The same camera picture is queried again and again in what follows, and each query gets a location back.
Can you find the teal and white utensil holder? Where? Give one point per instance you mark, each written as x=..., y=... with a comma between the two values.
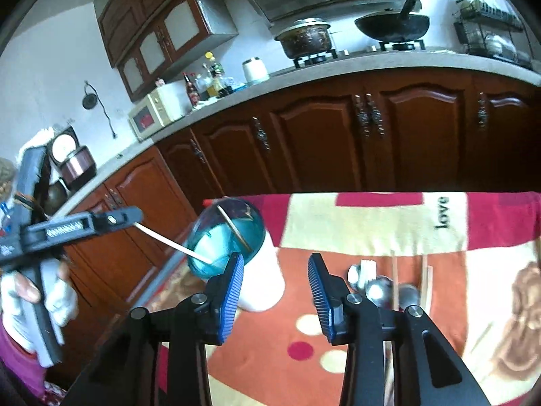
x=262, y=279

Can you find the black wok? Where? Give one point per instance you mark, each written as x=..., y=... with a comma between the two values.
x=393, y=25

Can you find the printed blanket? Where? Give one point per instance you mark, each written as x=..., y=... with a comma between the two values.
x=380, y=228

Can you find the hanging net bag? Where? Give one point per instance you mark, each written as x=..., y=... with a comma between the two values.
x=5, y=177

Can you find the dark metal bowl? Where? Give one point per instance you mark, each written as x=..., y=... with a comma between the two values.
x=55, y=198

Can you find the gas stove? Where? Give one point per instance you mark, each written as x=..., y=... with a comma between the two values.
x=317, y=58

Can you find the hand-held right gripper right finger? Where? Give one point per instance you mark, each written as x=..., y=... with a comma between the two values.
x=323, y=304

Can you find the brown wooden base cabinets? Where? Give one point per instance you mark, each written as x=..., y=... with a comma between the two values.
x=321, y=143

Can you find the person's left forearm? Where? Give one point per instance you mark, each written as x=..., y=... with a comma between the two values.
x=19, y=359

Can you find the yellow cap oil bottle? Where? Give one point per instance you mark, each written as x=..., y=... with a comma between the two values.
x=214, y=78

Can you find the brown wooden wall cabinet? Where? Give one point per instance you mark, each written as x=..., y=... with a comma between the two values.
x=126, y=12

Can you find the cream microwave oven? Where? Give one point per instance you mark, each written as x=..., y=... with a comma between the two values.
x=154, y=112

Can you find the white cloth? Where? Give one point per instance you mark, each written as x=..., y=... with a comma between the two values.
x=206, y=103

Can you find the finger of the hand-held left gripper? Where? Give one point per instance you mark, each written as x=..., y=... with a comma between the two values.
x=114, y=218

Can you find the blue packet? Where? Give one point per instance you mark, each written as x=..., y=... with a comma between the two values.
x=239, y=87

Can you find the white canister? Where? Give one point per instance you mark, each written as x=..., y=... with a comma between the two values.
x=255, y=71

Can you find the red label sauce bottle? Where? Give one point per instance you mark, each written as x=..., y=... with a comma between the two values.
x=191, y=91

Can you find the person's left hand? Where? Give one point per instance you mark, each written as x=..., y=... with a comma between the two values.
x=17, y=317

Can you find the dark cooking pot with lid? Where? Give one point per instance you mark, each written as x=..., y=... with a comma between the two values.
x=306, y=38

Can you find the black dish rack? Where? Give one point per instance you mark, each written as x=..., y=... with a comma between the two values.
x=486, y=34

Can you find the dark sauce bottle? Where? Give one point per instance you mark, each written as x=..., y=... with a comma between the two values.
x=202, y=86

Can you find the glass door wall cabinet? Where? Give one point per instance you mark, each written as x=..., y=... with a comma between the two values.
x=181, y=29

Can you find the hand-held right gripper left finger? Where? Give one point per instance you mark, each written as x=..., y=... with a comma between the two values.
x=232, y=296

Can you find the rice cooker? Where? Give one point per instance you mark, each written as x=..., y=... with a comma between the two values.
x=74, y=165

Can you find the grey kitchen countertop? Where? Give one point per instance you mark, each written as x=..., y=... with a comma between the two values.
x=443, y=60

